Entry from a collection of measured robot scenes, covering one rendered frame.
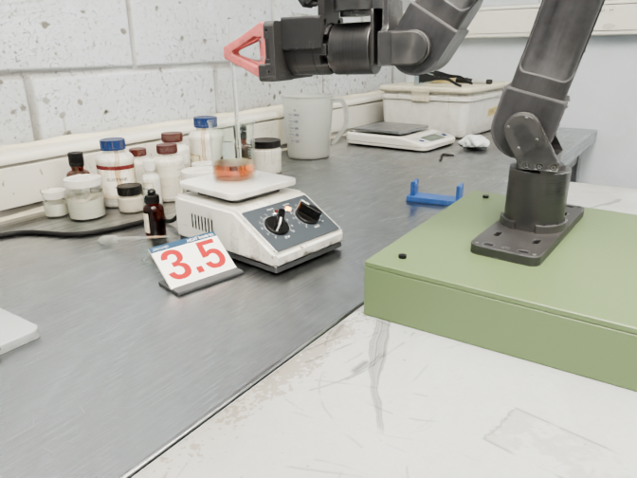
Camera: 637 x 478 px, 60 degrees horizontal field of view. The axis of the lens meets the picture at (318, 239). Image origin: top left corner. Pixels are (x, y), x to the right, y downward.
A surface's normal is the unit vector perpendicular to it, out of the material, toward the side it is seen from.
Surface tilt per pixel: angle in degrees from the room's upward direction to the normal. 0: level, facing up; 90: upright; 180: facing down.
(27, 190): 90
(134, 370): 0
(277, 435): 0
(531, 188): 91
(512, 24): 90
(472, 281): 1
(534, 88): 90
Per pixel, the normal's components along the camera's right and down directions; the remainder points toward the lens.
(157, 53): 0.83, 0.18
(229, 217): -0.66, 0.25
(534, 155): -0.42, 0.32
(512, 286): 0.00, -0.94
